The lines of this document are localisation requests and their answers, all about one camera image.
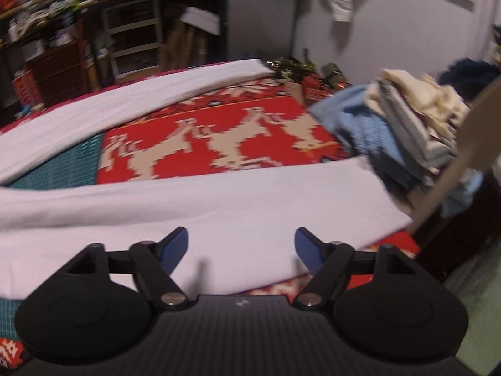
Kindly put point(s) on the red and white box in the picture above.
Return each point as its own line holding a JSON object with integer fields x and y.
{"x": 25, "y": 86}

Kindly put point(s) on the red patterned blanket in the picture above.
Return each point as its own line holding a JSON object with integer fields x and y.
{"x": 235, "y": 125}

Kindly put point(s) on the green cutting mat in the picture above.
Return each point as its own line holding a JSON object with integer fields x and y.
{"x": 70, "y": 164}

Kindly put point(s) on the dark blue fluffy cloth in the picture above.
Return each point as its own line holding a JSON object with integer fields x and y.
{"x": 465, "y": 74}

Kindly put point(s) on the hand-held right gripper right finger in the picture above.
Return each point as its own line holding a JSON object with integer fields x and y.
{"x": 307, "y": 248}

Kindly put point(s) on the white plastic drawer unit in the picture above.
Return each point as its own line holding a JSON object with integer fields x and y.
{"x": 133, "y": 27}

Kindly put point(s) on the green tangled decoration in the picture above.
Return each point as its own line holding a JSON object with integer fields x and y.
{"x": 297, "y": 68}

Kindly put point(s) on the cream cloth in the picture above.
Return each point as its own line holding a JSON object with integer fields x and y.
{"x": 426, "y": 94}

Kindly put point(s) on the upright cardboard boxes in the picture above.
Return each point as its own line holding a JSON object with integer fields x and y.
{"x": 188, "y": 47}

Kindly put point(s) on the light wooden post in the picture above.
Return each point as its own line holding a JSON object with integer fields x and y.
{"x": 454, "y": 160}

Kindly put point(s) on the brown wooden drawer chest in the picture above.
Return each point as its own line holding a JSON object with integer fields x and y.
{"x": 54, "y": 70}

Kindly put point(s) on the dark wooden furniture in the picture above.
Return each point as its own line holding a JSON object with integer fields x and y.
{"x": 462, "y": 239}

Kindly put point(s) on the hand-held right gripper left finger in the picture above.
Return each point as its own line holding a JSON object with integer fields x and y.
{"x": 176, "y": 248}

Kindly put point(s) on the cluttered shelf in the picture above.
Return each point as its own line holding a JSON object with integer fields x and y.
{"x": 39, "y": 8}

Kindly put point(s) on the white refrigerator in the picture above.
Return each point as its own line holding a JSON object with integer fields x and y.
{"x": 262, "y": 27}

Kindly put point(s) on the grey striped cloth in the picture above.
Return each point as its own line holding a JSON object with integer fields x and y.
{"x": 411, "y": 129}

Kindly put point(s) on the pile of folded clothes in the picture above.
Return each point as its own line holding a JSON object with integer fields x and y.
{"x": 352, "y": 125}

